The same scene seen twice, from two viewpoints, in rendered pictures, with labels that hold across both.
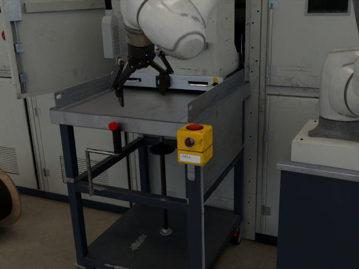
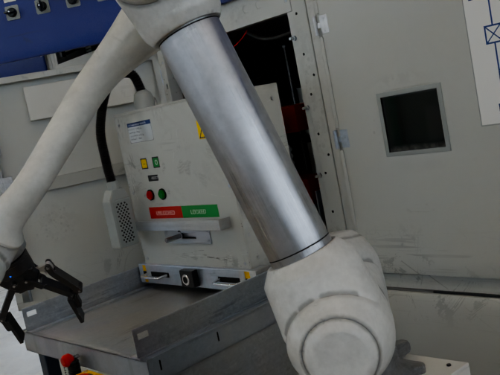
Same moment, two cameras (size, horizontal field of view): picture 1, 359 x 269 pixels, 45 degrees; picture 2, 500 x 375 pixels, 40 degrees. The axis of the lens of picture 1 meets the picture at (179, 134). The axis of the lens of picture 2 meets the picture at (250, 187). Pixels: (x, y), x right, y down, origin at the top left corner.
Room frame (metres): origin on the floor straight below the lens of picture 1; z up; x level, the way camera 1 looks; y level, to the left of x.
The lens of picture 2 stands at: (0.17, -0.88, 1.34)
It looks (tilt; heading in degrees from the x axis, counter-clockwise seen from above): 7 degrees down; 23
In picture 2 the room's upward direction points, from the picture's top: 11 degrees counter-clockwise
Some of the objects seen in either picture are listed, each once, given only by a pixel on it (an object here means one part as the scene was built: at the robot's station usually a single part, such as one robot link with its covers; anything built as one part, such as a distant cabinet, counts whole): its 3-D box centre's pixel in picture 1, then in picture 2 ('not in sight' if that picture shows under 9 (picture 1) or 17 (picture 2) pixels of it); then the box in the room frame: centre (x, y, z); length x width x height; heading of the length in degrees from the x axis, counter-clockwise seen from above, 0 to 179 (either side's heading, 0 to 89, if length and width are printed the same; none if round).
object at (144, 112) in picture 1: (159, 101); (183, 308); (1.80, 0.08, 0.82); 0.68 x 0.62 x 0.06; 155
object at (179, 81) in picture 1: (166, 80); (199, 274); (1.87, 0.05, 0.90); 0.54 x 0.05 x 0.06; 65
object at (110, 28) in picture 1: (111, 36); (120, 217); (1.88, 0.28, 1.09); 0.08 x 0.05 x 0.17; 155
